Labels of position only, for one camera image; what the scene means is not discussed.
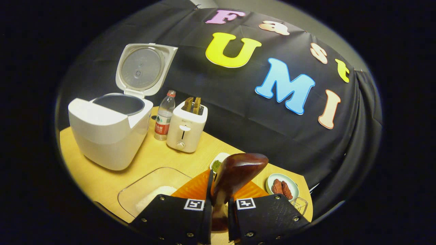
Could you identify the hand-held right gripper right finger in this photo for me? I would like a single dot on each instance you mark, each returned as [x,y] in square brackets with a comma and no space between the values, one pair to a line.
[265,221]

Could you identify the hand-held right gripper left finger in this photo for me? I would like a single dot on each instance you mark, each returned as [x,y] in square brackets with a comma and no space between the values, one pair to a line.
[208,224]

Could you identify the clear chopstick holder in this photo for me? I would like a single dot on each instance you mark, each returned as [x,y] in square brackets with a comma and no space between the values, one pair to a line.
[301,204]

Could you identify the dark wooden spoon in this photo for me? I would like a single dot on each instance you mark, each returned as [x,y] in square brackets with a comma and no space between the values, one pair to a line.
[238,166]

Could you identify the white rice cooker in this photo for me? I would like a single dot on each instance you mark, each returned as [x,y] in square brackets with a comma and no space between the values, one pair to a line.
[105,136]

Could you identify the red-brown meat piece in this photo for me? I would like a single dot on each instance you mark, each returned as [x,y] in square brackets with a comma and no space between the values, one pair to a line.
[277,187]
[287,190]

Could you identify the pale green plate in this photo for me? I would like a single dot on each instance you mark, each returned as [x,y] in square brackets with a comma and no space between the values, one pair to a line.
[293,185]

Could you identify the green mung beans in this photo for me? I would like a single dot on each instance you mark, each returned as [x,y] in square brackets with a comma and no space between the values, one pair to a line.
[216,165]

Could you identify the white divided dish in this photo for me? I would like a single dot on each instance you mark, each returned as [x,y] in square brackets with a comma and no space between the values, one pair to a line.
[223,156]

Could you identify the clear rectangular tray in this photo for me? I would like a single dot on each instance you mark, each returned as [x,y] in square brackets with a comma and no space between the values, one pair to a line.
[143,183]

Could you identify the white toaster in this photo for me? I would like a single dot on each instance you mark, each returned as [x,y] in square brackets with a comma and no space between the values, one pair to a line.
[185,132]

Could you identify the clear plastic water bottle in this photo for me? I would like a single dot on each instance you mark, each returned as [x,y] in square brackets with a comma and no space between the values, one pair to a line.
[164,119]

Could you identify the brown bread slice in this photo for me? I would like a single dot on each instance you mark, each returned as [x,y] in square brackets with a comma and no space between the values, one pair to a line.
[197,105]
[188,103]

